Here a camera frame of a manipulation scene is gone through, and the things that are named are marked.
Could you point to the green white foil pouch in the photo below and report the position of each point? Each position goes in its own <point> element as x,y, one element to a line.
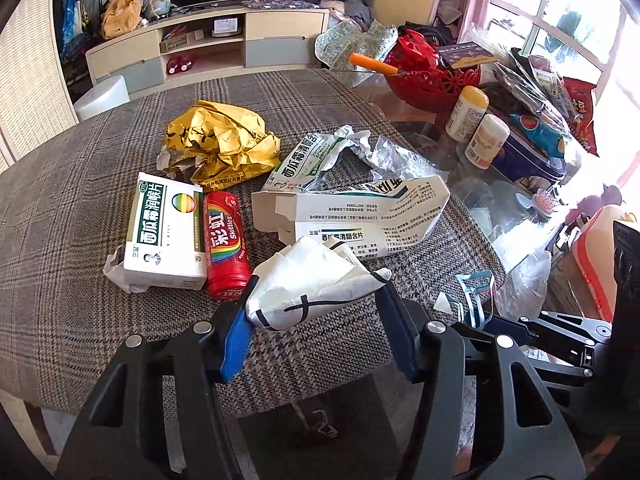
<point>313,156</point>

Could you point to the hanging clear plastic bag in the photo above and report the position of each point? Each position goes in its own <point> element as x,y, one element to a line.
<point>525,289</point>

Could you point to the pink hairbrush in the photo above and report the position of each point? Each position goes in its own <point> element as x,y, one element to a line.
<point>544,203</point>

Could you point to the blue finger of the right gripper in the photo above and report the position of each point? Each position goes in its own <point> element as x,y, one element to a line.
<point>496,325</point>

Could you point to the white round stool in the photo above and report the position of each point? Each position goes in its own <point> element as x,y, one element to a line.
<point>109,93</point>

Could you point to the black trash bin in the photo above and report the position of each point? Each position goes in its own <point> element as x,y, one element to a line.
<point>341,434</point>

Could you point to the black coat rack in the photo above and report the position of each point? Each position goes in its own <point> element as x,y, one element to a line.
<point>77,31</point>

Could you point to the white capped orange bottle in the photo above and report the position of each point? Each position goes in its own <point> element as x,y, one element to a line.
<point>487,141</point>

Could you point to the clear plastic bag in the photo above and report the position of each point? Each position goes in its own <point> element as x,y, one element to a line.
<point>525,289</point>
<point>388,160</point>

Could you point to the floral green cloth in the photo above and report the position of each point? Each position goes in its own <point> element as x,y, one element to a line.
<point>333,47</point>

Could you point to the red Skittles candy tube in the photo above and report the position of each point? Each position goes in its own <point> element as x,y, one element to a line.
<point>227,265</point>

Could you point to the yellow capped white bottle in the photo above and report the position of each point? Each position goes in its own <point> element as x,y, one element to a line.
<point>468,111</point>

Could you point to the red snack bag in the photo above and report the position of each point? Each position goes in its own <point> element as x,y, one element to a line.
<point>581,126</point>

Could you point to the bamboo folding screen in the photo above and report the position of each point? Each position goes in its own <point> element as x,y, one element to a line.
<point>35,103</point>

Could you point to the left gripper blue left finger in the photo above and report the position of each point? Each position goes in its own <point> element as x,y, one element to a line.
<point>120,433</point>

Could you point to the blue cookie tin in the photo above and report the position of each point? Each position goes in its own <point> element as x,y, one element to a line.
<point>527,167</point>

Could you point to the orange handled tool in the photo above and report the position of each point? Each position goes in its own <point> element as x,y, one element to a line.
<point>373,65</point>

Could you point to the torn white carton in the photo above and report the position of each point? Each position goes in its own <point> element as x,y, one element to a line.
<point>375,219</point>

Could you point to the torn light blue packaging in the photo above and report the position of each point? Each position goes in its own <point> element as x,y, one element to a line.
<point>477,305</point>

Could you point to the dark purple box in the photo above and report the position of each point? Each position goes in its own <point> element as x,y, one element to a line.
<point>466,55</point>

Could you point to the yellow plush toy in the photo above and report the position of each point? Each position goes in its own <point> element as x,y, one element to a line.
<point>120,17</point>

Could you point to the red plastic basket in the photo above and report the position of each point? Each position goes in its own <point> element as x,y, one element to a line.
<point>423,81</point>

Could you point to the yellow envelope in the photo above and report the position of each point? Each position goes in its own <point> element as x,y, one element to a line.
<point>216,146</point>

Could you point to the orange oil jug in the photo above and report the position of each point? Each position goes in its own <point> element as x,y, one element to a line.
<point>593,251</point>

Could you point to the blue snack bag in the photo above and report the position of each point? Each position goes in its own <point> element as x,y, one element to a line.
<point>545,138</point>

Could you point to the white paper cup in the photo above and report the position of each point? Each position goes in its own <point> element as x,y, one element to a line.
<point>308,279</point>

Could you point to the beige grey TV cabinet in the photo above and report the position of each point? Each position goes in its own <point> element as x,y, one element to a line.
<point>215,42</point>

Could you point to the green white medicine box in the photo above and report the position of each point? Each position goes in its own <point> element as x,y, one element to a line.
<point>164,246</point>

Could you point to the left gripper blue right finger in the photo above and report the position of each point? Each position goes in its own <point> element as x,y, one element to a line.
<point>520,432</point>

